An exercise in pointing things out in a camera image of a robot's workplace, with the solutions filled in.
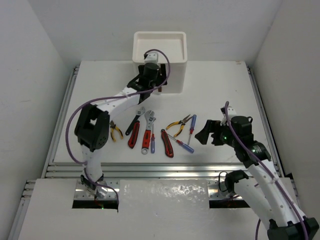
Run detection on white drawer cabinet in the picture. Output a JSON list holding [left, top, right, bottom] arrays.
[[132, 31, 188, 95]]

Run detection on small blue screwdriver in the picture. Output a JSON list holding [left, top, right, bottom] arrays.
[[151, 125, 155, 154]]

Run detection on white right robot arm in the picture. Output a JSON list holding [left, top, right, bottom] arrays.
[[195, 116, 320, 240]]

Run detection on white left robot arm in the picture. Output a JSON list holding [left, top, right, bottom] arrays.
[[74, 62, 170, 195]]

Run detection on yellow black cutting pliers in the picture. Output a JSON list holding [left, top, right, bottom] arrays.
[[109, 120, 124, 143]]

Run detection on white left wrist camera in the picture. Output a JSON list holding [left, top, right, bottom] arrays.
[[144, 51, 159, 65]]

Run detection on red handled adjustable wrench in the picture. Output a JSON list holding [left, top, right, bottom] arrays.
[[141, 110, 156, 155]]

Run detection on white front cover board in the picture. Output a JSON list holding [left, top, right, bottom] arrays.
[[19, 178, 267, 240]]

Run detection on red black utility knife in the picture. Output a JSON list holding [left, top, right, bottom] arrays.
[[161, 129, 174, 158], [128, 120, 140, 149]]

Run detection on aluminium frame rails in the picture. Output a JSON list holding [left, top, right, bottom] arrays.
[[9, 61, 277, 240]]

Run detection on blue screwdriver diagonal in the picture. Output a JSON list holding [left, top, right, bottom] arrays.
[[168, 134, 195, 154]]

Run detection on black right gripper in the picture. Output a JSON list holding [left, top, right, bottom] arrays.
[[195, 119, 239, 148]]

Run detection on black handled adjustable wrench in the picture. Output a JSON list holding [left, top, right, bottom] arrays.
[[125, 107, 146, 136]]

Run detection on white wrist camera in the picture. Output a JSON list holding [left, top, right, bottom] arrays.
[[220, 106, 237, 126], [144, 51, 159, 65]]

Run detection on yellow needle nose pliers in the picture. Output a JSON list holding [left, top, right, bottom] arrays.
[[165, 114, 192, 138]]

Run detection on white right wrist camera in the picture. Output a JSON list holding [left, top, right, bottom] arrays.
[[220, 106, 237, 126]]

